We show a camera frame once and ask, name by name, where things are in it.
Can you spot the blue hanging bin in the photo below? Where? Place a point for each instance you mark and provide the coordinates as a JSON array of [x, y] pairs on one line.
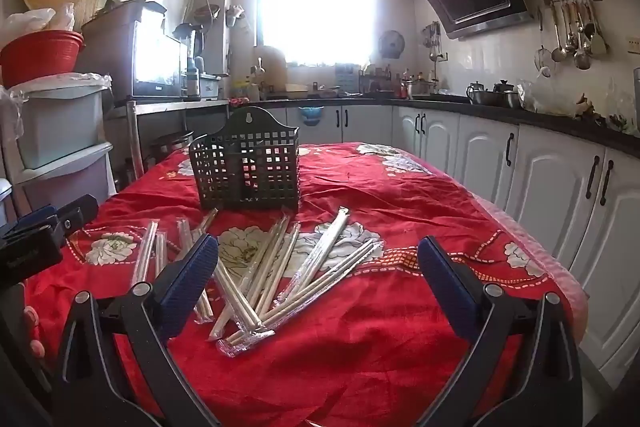
[[311, 117]]

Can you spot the group of condiment bottles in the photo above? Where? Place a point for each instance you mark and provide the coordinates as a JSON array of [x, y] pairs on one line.
[[380, 79]]

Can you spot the round dark wall fan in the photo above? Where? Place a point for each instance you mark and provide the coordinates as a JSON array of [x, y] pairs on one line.
[[391, 44]]

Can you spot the red floral tablecloth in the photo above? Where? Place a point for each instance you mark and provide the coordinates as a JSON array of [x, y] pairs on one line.
[[375, 357]]

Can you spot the small hanging utensil rack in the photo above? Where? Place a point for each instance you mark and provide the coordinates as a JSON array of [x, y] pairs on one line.
[[432, 39]]

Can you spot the dark bottle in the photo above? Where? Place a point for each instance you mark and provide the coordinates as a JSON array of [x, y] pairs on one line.
[[193, 82]]

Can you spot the group of chopsticks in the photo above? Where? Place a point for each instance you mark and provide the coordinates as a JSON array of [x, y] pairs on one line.
[[280, 267]]

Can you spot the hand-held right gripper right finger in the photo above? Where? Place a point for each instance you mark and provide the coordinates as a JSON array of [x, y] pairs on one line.
[[447, 277]]

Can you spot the large steel pot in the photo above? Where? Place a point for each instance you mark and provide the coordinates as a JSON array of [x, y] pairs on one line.
[[417, 87]]

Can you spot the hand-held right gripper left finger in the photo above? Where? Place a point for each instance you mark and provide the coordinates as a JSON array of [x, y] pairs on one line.
[[195, 272]]

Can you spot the clear plastic bag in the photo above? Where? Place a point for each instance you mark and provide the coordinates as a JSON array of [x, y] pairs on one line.
[[545, 99]]

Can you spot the black blender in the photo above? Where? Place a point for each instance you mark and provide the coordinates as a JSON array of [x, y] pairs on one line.
[[192, 39]]

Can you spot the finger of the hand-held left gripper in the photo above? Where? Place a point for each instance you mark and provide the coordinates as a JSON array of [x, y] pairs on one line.
[[32, 217], [80, 209]]

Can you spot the grey microwave oven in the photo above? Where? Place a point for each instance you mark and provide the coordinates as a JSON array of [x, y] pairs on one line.
[[150, 57]]

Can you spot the row of hanging metal utensils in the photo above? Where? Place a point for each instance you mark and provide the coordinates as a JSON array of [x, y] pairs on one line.
[[575, 37]]

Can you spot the white plastic bags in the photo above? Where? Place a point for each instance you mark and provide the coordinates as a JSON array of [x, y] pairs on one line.
[[35, 19]]

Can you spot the pale plastic drawer cabinet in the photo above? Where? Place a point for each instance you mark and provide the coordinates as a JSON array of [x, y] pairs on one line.
[[60, 127]]

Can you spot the stainless steel table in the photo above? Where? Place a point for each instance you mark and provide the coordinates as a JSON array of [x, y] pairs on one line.
[[165, 106]]

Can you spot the small metal kettle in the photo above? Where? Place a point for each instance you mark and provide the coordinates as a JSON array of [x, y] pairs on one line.
[[477, 93]]

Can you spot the kitchen window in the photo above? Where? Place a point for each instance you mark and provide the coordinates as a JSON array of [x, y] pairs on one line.
[[315, 2]]

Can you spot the dark plastic utensil basket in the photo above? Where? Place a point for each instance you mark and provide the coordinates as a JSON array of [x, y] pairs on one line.
[[240, 177]]

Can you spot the white base cabinets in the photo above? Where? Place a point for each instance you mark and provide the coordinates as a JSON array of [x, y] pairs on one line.
[[545, 192]]

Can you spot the vegetables on counter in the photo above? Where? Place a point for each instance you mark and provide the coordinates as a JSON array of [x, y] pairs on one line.
[[610, 114]]

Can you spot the metal pot with lid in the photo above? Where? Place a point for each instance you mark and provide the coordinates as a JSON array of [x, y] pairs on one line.
[[505, 94]]

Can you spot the red plastic basin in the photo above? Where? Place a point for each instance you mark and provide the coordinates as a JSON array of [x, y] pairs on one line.
[[40, 57]]

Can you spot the person's left hand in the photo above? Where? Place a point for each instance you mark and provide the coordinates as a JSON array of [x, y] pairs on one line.
[[31, 318]]

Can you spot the steel steamer pot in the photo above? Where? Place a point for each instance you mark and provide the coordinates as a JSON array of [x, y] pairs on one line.
[[170, 144]]

